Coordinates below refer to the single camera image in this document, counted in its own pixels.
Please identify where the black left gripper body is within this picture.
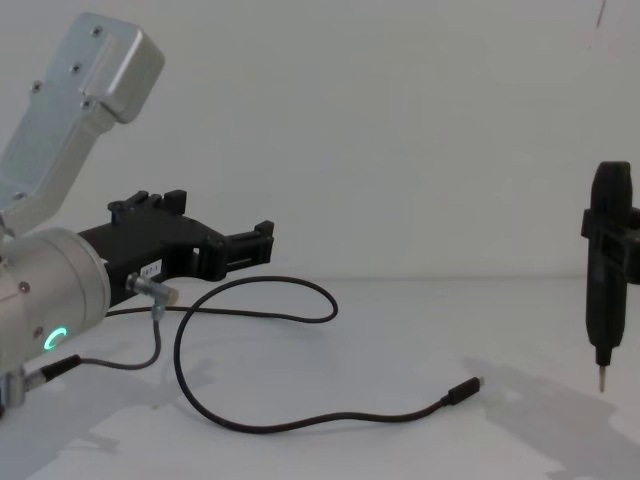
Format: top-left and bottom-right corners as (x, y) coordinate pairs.
(77, 214), (222, 310)

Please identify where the white curtain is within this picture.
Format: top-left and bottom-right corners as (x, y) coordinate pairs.
(0, 0), (640, 281)

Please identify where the white table cloth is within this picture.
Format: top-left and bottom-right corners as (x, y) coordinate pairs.
(0, 275), (640, 480)

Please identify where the thin grey wrist cable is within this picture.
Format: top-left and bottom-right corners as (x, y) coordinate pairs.
(22, 272), (181, 386)

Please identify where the black cable with plug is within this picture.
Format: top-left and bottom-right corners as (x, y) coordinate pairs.
(106, 277), (486, 435)

